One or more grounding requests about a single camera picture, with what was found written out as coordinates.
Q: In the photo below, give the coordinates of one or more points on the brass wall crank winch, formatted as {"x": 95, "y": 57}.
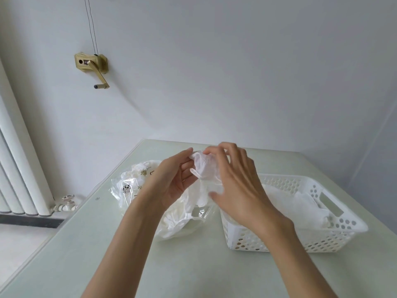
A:
{"x": 100, "y": 62}

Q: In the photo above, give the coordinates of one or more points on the white cotton glove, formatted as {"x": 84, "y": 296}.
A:
{"x": 206, "y": 167}

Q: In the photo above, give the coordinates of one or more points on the person's left forearm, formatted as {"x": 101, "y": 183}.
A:
{"x": 124, "y": 257}

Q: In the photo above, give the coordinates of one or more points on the white radiator valve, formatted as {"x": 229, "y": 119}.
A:
{"x": 66, "y": 203}

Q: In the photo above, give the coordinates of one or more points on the stack of white gloves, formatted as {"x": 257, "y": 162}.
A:
{"x": 294, "y": 204}

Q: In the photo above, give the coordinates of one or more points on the white column radiator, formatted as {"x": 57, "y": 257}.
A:
{"x": 21, "y": 164}

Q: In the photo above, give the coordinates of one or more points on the person's right hand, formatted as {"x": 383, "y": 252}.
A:
{"x": 245, "y": 195}

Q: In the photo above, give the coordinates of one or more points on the white perforated plastic basket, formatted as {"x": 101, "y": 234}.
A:
{"x": 310, "y": 242}

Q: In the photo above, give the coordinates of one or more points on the clear bear-print plastic bag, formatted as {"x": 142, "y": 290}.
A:
{"x": 125, "y": 189}

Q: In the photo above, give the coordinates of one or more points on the person's left hand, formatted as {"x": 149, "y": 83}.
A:
{"x": 164, "y": 183}

